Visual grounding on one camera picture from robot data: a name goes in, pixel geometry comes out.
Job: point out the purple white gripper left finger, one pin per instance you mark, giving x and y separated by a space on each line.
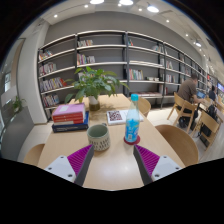
73 167

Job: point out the laptop on far table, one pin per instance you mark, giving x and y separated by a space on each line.
201 95

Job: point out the red middle book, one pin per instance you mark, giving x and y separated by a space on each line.
75 119

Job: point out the pink top book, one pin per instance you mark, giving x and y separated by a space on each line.
68 109

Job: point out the wooden chair at right edge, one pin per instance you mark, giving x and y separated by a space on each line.
211 124

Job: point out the small plant on ledge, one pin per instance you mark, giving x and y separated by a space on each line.
18 104

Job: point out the open white magazine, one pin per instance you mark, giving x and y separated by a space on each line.
117 117

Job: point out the wooden chair under man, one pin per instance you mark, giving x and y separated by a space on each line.
183 109

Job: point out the water bottle blue label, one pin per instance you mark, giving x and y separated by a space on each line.
132 123

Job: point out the green patterned ceramic mug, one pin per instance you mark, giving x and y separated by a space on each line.
98 136

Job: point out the potted green leafy plant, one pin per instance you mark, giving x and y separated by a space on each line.
91 84

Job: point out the dark blue bottom book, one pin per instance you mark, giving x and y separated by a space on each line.
72 127

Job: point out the seated man brown shirt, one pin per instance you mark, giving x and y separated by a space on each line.
187 91

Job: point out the dark red round coaster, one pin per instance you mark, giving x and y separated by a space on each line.
132 142

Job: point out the wooden chair near right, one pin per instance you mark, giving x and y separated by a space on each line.
181 142

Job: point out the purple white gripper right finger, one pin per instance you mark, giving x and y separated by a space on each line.
153 167

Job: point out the wooden chair near left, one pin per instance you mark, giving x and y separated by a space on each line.
33 156

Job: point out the wooden chair far right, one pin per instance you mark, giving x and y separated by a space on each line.
144 106

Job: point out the grey wall bookshelf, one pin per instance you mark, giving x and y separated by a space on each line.
145 65

